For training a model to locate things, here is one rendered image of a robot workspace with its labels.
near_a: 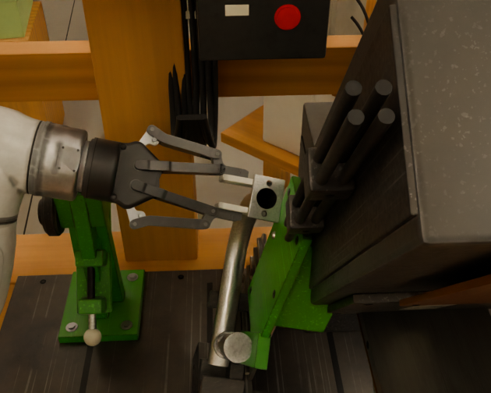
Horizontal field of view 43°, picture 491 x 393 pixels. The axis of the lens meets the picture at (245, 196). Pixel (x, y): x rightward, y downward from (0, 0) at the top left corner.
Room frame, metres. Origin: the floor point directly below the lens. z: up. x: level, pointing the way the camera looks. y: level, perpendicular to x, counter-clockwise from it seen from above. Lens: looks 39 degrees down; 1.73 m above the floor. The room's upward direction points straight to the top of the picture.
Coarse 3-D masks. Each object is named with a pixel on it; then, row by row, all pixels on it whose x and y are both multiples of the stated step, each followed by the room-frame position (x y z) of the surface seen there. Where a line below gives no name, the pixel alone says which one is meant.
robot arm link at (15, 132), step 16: (0, 112) 0.61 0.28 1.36; (16, 112) 0.63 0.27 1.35; (0, 128) 0.59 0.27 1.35; (16, 128) 0.60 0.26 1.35; (32, 128) 0.61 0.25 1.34; (0, 144) 0.58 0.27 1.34; (16, 144) 0.58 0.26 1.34; (32, 144) 0.59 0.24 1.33; (0, 160) 0.57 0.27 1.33; (16, 160) 0.57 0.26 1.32; (0, 176) 0.56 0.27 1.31; (16, 176) 0.57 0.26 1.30; (0, 192) 0.55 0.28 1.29; (16, 192) 0.57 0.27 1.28; (0, 208) 0.55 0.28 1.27; (16, 208) 0.57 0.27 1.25
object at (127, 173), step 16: (96, 144) 0.61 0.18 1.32; (112, 144) 0.62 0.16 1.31; (128, 144) 0.64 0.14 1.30; (96, 160) 0.59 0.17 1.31; (112, 160) 0.60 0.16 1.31; (128, 160) 0.62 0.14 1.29; (96, 176) 0.58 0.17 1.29; (112, 176) 0.59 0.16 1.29; (128, 176) 0.61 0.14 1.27; (144, 176) 0.61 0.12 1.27; (160, 176) 0.62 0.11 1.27; (80, 192) 0.59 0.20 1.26; (96, 192) 0.58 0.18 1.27; (112, 192) 0.59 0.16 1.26; (128, 192) 0.59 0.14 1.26; (128, 208) 0.58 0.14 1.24
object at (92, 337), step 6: (90, 318) 0.64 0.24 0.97; (90, 324) 0.64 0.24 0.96; (96, 324) 0.64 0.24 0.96; (90, 330) 0.63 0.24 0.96; (96, 330) 0.63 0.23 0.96; (84, 336) 0.62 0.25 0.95; (90, 336) 0.62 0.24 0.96; (96, 336) 0.62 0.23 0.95; (90, 342) 0.61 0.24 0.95; (96, 342) 0.62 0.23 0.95
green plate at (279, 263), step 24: (288, 192) 0.60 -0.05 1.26; (312, 240) 0.50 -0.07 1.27; (264, 264) 0.58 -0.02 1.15; (288, 264) 0.50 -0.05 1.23; (264, 288) 0.55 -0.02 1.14; (288, 288) 0.50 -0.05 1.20; (264, 312) 0.51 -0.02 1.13; (288, 312) 0.51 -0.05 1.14; (312, 312) 0.51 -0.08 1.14; (264, 336) 0.50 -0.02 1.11
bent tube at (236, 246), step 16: (256, 176) 0.63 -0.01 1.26; (256, 192) 0.61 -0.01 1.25; (272, 192) 0.62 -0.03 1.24; (256, 208) 0.60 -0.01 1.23; (272, 208) 0.60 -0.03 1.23; (240, 224) 0.67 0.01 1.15; (240, 240) 0.66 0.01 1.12; (240, 256) 0.65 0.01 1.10; (224, 272) 0.63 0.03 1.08; (240, 272) 0.63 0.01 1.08; (224, 288) 0.61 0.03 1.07; (240, 288) 0.62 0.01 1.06; (224, 304) 0.60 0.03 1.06; (224, 320) 0.58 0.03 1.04
